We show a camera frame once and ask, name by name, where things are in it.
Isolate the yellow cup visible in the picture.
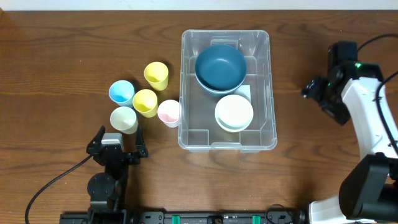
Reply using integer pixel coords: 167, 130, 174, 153
144, 62, 169, 91
133, 89, 158, 118

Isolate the pink cup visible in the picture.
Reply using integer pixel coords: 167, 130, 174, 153
157, 100, 180, 128

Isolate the dark teal bowl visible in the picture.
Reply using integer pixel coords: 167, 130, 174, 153
195, 44, 247, 95

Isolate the yellow cup near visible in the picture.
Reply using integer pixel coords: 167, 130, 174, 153
133, 89, 158, 118

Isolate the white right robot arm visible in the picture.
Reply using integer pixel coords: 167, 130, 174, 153
302, 41, 397, 223

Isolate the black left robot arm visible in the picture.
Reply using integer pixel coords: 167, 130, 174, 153
86, 126, 148, 212

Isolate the light blue-grey small bowl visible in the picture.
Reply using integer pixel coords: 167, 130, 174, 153
216, 119, 250, 133

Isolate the pale green cup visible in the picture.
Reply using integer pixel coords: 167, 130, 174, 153
110, 106, 138, 134

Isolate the yellow cup far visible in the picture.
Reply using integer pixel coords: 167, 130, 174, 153
144, 62, 169, 91

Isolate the white label sticker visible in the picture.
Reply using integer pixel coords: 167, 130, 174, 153
234, 85, 251, 102

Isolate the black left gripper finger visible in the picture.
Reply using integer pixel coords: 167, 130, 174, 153
135, 125, 148, 157
86, 126, 106, 154

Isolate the clear plastic storage bin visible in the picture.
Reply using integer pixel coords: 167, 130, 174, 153
178, 30, 277, 152

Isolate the white small bowl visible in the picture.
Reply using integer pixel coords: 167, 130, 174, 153
215, 95, 254, 126

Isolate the light blue cup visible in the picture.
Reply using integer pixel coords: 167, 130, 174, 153
108, 80, 136, 108

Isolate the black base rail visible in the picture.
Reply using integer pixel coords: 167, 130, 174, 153
59, 207, 309, 224

